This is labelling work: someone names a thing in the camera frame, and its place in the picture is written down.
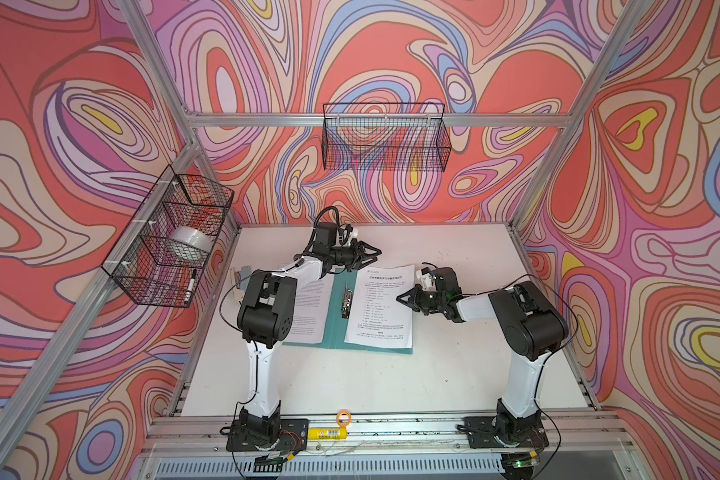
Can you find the black wire basket wall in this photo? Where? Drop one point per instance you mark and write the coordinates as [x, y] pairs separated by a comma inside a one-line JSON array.
[[385, 136], [151, 269]]

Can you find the black white marker pen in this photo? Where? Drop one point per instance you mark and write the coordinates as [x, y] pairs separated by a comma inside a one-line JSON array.
[[190, 289]]

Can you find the yellow cylinder with label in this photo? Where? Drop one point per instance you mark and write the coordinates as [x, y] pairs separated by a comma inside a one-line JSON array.
[[327, 434]]

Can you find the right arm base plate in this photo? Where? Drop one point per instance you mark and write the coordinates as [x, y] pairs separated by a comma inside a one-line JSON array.
[[486, 432]]

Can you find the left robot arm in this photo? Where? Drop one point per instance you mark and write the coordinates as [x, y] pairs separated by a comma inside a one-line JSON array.
[[266, 313]]

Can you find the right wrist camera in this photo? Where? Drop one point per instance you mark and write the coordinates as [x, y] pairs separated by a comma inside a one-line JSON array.
[[425, 277]]

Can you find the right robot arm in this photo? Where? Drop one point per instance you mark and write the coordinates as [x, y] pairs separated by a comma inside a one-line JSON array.
[[533, 329]]

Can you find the black wire basket left wall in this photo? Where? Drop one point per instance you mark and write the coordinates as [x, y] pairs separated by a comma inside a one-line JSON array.
[[151, 269]]

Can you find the white tape roll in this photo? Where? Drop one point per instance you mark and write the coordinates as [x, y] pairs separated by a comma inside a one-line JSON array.
[[192, 237]]

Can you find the grey white stapler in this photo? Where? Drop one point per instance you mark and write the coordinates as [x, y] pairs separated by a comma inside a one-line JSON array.
[[239, 276]]

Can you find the printed paper sheet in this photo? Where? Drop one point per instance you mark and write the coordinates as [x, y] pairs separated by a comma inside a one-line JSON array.
[[310, 312], [377, 319]]

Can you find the black wire basket back wall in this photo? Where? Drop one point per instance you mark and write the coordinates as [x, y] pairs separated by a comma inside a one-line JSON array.
[[385, 136]]

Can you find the metal folder clip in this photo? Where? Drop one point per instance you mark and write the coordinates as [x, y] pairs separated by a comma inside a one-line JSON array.
[[347, 299]]

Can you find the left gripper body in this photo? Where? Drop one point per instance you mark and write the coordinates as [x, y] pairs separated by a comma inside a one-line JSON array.
[[342, 256]]

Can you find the teal folder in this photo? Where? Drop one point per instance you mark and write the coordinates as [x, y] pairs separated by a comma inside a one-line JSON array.
[[336, 326]]

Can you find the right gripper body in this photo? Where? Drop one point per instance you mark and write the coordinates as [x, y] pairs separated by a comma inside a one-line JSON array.
[[431, 300]]

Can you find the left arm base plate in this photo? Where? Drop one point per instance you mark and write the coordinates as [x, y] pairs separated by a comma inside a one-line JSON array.
[[287, 435]]

